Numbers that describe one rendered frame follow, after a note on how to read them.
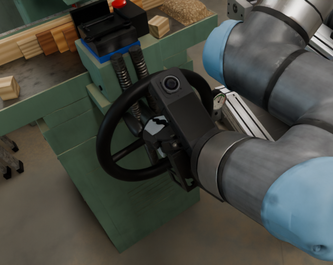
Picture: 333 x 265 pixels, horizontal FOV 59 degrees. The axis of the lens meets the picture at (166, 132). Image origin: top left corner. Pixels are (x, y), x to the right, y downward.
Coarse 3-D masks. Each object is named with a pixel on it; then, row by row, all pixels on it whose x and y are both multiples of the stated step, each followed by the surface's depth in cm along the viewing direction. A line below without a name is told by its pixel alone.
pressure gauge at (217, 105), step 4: (212, 92) 88; (216, 92) 87; (220, 92) 88; (216, 96) 86; (220, 96) 88; (224, 96) 89; (216, 100) 88; (220, 100) 89; (224, 100) 90; (216, 104) 89; (220, 104) 91; (216, 108) 91
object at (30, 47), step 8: (144, 0) 80; (152, 0) 81; (160, 0) 82; (144, 8) 81; (24, 40) 70; (32, 40) 70; (24, 48) 70; (32, 48) 71; (40, 48) 72; (24, 56) 71; (32, 56) 72
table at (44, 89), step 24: (192, 24) 74; (216, 24) 78; (168, 48) 74; (0, 72) 69; (24, 72) 68; (48, 72) 67; (72, 72) 66; (0, 96) 63; (24, 96) 62; (48, 96) 64; (72, 96) 67; (96, 96) 64; (144, 96) 66; (0, 120) 61; (24, 120) 64
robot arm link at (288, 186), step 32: (320, 128) 24; (224, 160) 28; (256, 160) 25; (288, 160) 23; (320, 160) 21; (224, 192) 28; (256, 192) 24; (288, 192) 21; (320, 192) 19; (288, 224) 21; (320, 224) 19; (320, 256) 20
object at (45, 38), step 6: (48, 30) 70; (36, 36) 69; (42, 36) 69; (48, 36) 70; (42, 42) 70; (48, 42) 70; (54, 42) 71; (42, 48) 71; (48, 48) 71; (54, 48) 72; (48, 54) 72
